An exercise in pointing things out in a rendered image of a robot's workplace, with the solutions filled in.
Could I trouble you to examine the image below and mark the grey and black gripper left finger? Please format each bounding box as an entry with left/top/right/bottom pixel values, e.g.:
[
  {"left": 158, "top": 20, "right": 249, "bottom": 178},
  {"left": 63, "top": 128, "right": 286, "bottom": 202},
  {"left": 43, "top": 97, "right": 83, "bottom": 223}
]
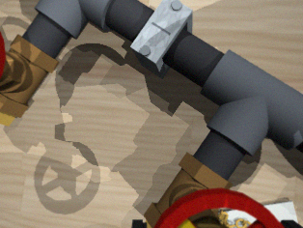
[{"left": 131, "top": 219, "right": 147, "bottom": 228}]

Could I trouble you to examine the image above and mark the white tag with black number 4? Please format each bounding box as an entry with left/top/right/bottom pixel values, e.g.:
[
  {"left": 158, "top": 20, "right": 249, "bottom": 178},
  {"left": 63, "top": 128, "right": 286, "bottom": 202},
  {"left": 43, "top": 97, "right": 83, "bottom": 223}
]
[{"left": 196, "top": 201, "right": 298, "bottom": 228}]

